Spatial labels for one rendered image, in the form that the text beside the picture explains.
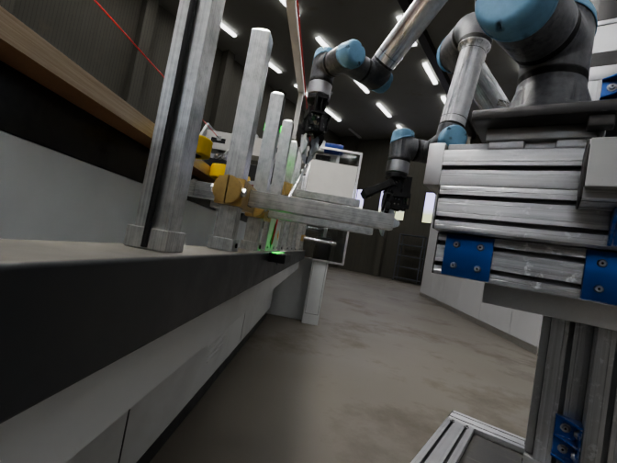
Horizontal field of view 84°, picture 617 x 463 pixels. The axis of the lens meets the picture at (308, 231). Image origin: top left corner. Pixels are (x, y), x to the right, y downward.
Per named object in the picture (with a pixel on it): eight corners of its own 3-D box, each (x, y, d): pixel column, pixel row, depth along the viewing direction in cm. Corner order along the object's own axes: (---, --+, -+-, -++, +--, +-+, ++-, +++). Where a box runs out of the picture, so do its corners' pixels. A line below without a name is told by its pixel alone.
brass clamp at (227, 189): (255, 214, 72) (260, 190, 73) (241, 206, 59) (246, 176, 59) (227, 208, 73) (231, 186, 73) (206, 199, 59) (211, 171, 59)
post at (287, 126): (269, 263, 114) (294, 123, 117) (267, 264, 111) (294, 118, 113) (258, 261, 115) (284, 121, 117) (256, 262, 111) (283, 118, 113)
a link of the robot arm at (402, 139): (420, 129, 114) (397, 124, 113) (416, 162, 114) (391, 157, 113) (411, 137, 122) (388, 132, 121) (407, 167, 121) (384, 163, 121)
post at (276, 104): (252, 276, 89) (286, 96, 92) (250, 276, 86) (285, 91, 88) (240, 274, 90) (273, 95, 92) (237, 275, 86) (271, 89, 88)
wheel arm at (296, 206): (388, 235, 68) (391, 213, 68) (391, 234, 65) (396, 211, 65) (173, 197, 70) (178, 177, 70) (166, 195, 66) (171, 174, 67)
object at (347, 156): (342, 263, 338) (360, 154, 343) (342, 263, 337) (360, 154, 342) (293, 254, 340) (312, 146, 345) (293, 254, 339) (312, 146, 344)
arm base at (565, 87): (589, 141, 69) (596, 93, 70) (599, 108, 57) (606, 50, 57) (504, 143, 78) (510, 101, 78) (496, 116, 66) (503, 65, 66)
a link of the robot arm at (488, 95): (534, 169, 114) (446, 28, 113) (504, 177, 129) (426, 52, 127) (562, 150, 115) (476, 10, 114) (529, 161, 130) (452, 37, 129)
